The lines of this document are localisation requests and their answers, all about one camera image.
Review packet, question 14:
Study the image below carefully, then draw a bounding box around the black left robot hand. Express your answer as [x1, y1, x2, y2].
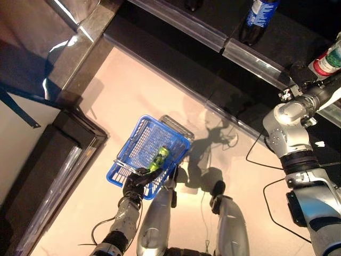
[121, 165, 164, 201]

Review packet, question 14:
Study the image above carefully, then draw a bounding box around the blue plastic shopping basket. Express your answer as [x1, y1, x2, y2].
[105, 114, 191, 201]

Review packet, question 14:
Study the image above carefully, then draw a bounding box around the clear water bottle red label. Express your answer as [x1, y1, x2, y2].
[308, 31, 341, 77]

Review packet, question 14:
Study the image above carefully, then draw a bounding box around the green soda can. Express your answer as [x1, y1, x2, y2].
[148, 145, 171, 173]

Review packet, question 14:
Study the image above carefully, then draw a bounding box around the black display counter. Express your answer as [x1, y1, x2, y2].
[0, 108, 109, 256]

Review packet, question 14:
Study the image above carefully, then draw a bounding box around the dark robot pelvis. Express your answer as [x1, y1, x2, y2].
[166, 246, 216, 256]

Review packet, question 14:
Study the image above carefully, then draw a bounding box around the silver right robot leg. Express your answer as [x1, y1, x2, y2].
[209, 180, 250, 256]

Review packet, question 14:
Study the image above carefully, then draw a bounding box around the black base shelf board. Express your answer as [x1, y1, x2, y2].
[205, 52, 341, 171]
[102, 10, 214, 105]

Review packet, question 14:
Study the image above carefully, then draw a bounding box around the dark shelf board clear strip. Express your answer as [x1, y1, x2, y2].
[222, 0, 341, 121]
[125, 0, 240, 53]

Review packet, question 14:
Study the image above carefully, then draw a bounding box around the dark stone plinth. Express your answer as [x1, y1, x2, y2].
[44, 0, 126, 103]

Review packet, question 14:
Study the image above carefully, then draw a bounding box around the Pepsi cola bottle blue cap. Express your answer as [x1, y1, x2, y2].
[238, 0, 281, 46]

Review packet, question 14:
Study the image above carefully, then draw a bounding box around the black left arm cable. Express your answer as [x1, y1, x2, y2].
[91, 217, 118, 247]

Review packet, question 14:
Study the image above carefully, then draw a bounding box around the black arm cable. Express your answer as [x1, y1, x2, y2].
[245, 130, 312, 244]
[91, 217, 118, 247]

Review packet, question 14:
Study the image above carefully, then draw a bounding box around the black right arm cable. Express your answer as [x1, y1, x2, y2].
[245, 130, 312, 244]

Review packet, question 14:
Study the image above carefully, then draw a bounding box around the dark metal bracket strip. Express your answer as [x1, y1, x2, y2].
[0, 82, 41, 129]

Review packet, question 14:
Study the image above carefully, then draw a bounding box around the dark metal frame post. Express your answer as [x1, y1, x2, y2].
[49, 0, 95, 43]

